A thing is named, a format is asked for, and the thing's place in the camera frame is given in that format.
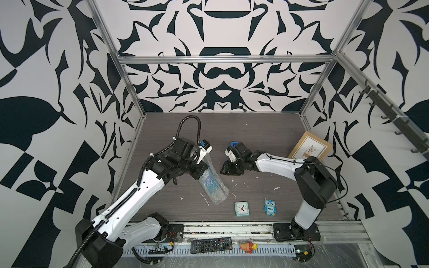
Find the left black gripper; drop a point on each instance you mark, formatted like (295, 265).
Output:
(200, 167)

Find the blue owl figurine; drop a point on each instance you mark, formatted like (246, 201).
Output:
(269, 207)

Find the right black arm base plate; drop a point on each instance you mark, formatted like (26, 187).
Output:
(285, 232)

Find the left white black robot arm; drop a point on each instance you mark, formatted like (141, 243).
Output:
(103, 240)

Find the small circuit board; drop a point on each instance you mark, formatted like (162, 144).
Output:
(304, 253)
(161, 250)

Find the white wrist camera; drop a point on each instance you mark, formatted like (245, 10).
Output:
(205, 148)
(230, 154)

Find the clear bubble wrap sheet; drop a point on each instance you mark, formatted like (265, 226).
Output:
(212, 183)

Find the black wall hook rack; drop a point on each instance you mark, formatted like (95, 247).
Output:
(393, 114)

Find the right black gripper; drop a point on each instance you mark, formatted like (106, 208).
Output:
(226, 170)

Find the red yellow toy figure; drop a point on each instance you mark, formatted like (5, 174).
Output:
(249, 247)

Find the small teal alarm clock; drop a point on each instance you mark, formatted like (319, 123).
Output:
(242, 209)

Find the wooden framed picture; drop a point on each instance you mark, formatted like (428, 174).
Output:
(310, 145)

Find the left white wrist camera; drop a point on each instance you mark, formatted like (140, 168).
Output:
(205, 148)

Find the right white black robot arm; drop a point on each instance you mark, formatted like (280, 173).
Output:
(314, 180)

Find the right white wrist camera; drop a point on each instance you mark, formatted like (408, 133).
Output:
(230, 154)

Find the right small circuit board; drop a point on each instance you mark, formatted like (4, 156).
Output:
(304, 253)

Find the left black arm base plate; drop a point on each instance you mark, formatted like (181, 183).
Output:
(175, 233)

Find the black remote control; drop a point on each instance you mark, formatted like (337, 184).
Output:
(211, 245)

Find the left small circuit board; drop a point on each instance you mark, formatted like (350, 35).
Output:
(161, 250)

